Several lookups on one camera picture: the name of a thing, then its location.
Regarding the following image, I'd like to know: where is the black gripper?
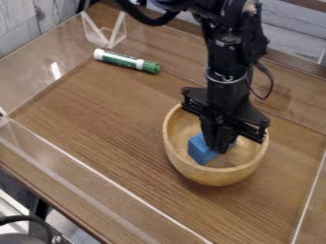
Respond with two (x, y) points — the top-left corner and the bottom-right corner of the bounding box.
(181, 75), (270, 153)

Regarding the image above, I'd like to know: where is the blue rectangular block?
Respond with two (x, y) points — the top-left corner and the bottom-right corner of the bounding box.
(188, 133), (222, 166)

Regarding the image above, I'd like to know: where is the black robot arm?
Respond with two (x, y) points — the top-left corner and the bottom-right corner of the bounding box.
(151, 0), (270, 153)

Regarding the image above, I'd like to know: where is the brown wooden bowl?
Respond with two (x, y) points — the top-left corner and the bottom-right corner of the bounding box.
(162, 104), (270, 187)

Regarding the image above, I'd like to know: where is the green white marker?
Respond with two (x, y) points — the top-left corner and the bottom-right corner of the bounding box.
(94, 49), (161, 74)

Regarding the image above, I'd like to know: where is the black metal table leg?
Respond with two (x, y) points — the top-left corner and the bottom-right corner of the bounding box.
(35, 199), (50, 220)

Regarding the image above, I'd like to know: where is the black cable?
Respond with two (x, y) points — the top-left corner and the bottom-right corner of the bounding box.
(115, 0), (276, 101)

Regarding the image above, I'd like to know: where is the clear acrylic triangular bracket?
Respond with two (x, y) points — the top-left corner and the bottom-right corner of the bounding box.
(81, 11), (126, 50)

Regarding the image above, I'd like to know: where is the clear acrylic tray wall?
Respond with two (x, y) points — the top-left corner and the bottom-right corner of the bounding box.
(0, 108), (213, 244)

